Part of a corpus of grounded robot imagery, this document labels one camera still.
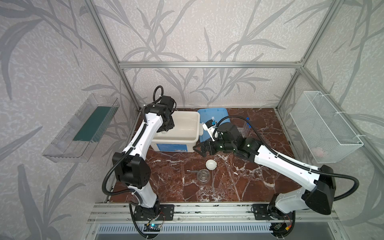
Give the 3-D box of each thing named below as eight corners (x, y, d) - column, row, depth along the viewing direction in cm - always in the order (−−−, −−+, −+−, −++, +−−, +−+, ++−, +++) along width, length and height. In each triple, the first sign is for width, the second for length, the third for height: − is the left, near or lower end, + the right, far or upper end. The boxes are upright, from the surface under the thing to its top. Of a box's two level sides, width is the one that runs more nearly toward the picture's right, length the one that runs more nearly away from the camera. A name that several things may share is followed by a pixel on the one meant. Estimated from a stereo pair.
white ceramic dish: (205, 170, 90) (205, 168, 88) (205, 160, 94) (205, 159, 92) (216, 170, 90) (217, 168, 88) (216, 160, 94) (216, 159, 92)
